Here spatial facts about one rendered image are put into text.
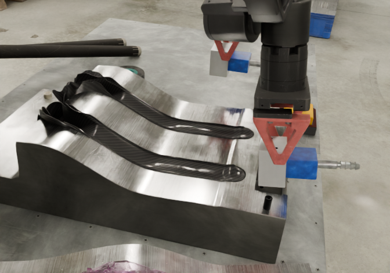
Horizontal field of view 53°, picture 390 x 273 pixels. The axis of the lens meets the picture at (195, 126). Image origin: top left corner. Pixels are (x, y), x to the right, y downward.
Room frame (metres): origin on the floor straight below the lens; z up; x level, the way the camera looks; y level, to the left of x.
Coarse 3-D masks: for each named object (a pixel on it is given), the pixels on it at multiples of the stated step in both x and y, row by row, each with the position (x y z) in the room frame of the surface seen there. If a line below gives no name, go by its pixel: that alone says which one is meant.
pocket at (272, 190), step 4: (256, 180) 0.46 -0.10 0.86; (256, 184) 0.45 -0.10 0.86; (256, 188) 0.44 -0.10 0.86; (260, 188) 0.44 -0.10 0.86; (264, 188) 0.44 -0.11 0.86; (268, 188) 0.44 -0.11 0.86; (272, 188) 0.44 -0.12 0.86; (276, 188) 0.44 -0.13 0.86; (280, 188) 0.44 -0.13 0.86; (284, 188) 0.43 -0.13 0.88; (268, 192) 0.43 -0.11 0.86; (272, 192) 0.43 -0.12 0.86; (276, 192) 0.43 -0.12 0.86; (280, 192) 0.43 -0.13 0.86; (284, 192) 0.42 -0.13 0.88
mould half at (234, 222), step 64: (0, 128) 0.56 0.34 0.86; (64, 128) 0.46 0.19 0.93; (128, 128) 0.52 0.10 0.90; (256, 128) 0.56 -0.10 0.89; (0, 192) 0.44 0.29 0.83; (64, 192) 0.42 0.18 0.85; (128, 192) 0.40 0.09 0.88; (192, 192) 0.40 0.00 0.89; (256, 192) 0.40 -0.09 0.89; (256, 256) 0.36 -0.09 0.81
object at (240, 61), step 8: (216, 48) 0.73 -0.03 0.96; (224, 48) 0.73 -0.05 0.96; (216, 56) 0.72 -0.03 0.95; (232, 56) 0.72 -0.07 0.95; (240, 56) 0.72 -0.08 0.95; (248, 56) 0.73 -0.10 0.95; (216, 64) 0.72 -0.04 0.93; (224, 64) 0.71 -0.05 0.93; (232, 64) 0.71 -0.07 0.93; (240, 64) 0.71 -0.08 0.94; (248, 64) 0.71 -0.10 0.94; (256, 64) 0.72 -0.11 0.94; (216, 72) 0.72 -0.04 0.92; (224, 72) 0.71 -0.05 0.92; (240, 72) 0.71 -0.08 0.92
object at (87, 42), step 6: (54, 42) 0.94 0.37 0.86; (60, 42) 0.95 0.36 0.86; (66, 42) 0.96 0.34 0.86; (72, 42) 0.97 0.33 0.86; (78, 42) 0.98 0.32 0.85; (84, 42) 0.99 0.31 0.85; (90, 42) 1.00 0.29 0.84; (96, 42) 1.02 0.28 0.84; (102, 42) 1.03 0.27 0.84; (108, 42) 1.04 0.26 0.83; (114, 42) 1.06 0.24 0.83; (120, 42) 1.07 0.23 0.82; (126, 42) 1.08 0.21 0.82
